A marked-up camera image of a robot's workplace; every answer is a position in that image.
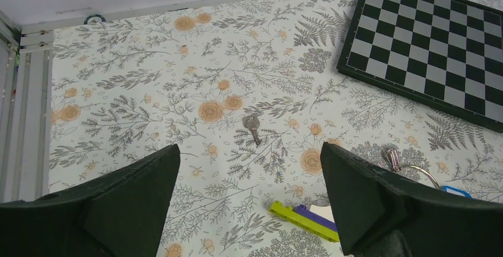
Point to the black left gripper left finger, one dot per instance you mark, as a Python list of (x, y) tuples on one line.
[(121, 213)]

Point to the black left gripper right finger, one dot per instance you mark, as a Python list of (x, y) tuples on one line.
[(380, 213)]

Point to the blue key tag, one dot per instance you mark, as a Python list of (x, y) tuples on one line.
[(455, 191)]

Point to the silver key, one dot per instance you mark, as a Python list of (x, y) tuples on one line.
[(251, 122)]

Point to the black and white chessboard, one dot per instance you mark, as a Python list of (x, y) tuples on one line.
[(445, 54)]

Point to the floral patterned table mat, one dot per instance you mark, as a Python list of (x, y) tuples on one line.
[(124, 89)]

